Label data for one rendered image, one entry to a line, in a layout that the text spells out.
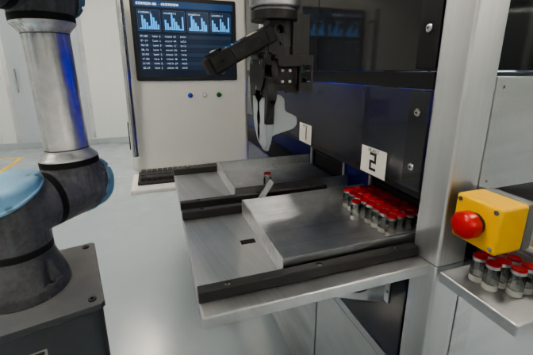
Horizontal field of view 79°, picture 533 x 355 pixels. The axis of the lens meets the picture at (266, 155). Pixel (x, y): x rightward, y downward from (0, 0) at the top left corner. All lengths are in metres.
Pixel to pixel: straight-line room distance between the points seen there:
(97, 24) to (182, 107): 4.71
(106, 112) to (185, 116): 4.67
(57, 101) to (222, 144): 0.82
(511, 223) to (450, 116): 0.17
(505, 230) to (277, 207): 0.46
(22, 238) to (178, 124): 0.82
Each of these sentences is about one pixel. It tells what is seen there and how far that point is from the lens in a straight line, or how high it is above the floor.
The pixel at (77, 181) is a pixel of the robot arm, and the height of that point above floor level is 0.99.
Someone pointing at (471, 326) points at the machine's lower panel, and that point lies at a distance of 0.83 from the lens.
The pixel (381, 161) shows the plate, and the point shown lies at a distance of 0.71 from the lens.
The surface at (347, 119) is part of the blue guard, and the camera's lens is 0.81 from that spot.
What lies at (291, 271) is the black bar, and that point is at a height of 0.90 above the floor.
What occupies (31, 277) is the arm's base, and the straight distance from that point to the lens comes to 0.77.
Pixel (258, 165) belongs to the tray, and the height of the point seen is 0.89.
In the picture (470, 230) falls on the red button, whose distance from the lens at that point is 0.54.
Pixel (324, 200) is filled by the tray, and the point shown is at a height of 0.89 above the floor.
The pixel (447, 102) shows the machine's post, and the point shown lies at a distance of 0.59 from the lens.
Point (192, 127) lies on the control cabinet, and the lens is 1.41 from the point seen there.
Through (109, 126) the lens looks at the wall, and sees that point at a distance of 6.05.
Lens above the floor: 1.21
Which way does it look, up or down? 15 degrees down
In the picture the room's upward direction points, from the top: straight up
